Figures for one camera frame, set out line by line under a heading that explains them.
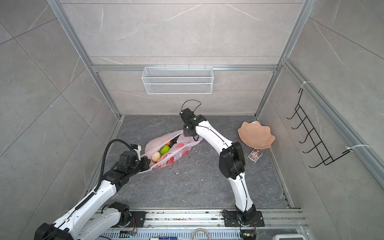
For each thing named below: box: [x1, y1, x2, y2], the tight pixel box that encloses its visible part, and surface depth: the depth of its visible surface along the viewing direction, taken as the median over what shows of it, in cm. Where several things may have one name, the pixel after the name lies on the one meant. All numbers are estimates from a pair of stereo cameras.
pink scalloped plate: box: [237, 121, 276, 149], surface depth 109 cm
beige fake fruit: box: [151, 151, 161, 162], surface depth 92 cm
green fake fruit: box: [160, 144, 171, 155], surface depth 95 cm
